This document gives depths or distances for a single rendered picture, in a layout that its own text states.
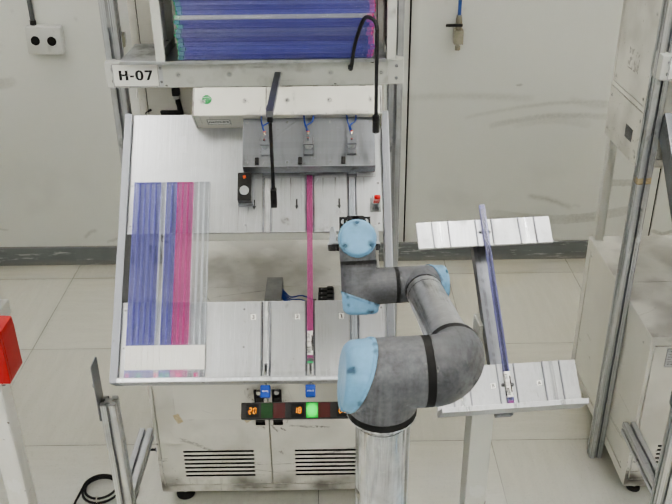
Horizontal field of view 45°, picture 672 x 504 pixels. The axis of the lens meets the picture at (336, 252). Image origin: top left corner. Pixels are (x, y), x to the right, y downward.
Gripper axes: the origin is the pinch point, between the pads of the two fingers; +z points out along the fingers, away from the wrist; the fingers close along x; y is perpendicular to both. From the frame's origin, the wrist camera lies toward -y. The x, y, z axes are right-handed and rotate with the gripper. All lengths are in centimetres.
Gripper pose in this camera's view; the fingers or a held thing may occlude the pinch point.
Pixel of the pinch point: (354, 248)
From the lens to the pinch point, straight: 198.4
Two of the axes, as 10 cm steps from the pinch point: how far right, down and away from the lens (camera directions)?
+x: -10.0, 0.2, 0.0
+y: -0.2, -10.0, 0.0
